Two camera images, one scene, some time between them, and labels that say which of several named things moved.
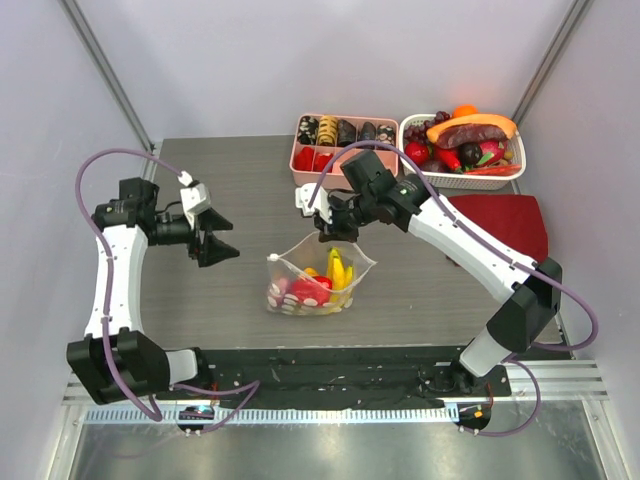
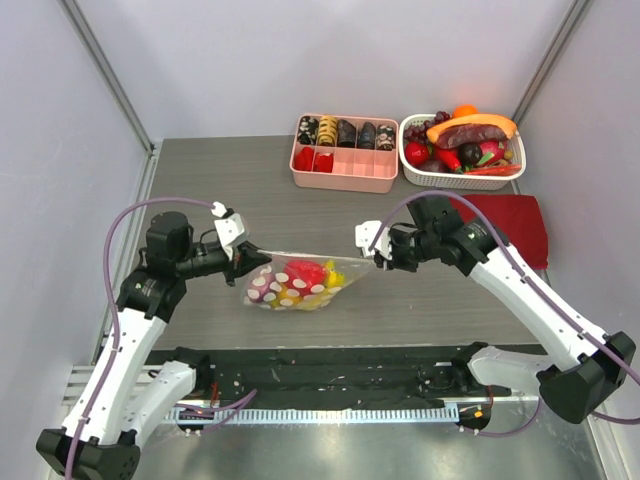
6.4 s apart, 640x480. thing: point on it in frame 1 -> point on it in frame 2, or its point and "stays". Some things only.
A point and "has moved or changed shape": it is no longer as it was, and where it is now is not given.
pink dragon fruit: x=491 y=152 stays
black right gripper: x=335 y=220 -> x=393 y=255
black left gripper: x=213 y=249 -> x=245 y=257
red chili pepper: x=449 y=157 stays
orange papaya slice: x=486 y=119 stays
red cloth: x=514 y=219 stays
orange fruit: x=311 y=271 -> x=285 y=301
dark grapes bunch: x=417 y=133 stays
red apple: x=417 y=152 stays
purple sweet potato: x=467 y=134 stays
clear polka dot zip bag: x=311 y=277 has moved or changed shape
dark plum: x=469 y=153 stays
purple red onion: x=284 y=288 -> x=261 y=289
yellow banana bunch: x=341 y=278 has moved or changed shape
